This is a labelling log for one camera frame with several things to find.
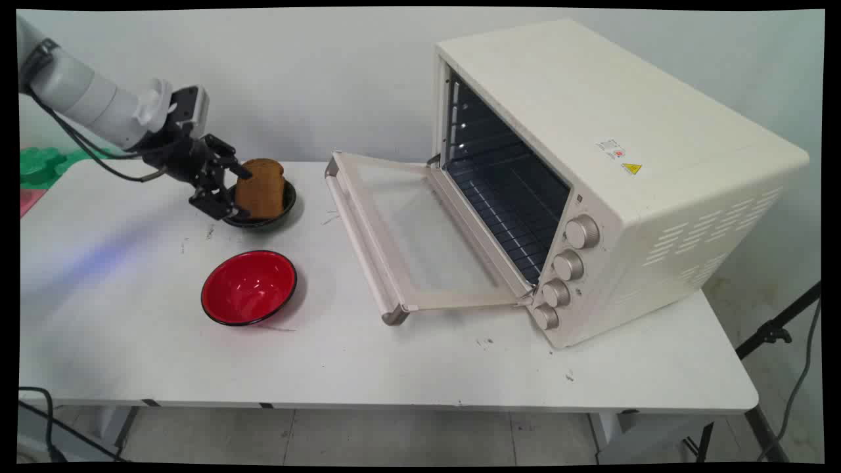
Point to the pink foam mat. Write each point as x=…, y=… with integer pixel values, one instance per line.
x=27, y=199

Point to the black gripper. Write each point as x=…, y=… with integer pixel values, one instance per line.
x=177, y=156

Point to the brown bread loaf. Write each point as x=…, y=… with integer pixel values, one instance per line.
x=260, y=189

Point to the green foam block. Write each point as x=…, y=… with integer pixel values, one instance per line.
x=43, y=164

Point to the black tripod stand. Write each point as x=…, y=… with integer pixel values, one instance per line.
x=769, y=335

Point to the cream oven door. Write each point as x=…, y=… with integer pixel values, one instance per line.
x=407, y=230

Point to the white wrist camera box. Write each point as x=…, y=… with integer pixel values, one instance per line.
x=192, y=108

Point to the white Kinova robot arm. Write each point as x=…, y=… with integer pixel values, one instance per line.
x=85, y=98

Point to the cream toaster oven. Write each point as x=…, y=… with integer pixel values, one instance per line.
x=624, y=177

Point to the silver oven knob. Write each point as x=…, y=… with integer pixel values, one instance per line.
x=545, y=316
x=556, y=293
x=582, y=231
x=568, y=265

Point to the red bowl black rim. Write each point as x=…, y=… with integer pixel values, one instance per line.
x=248, y=288

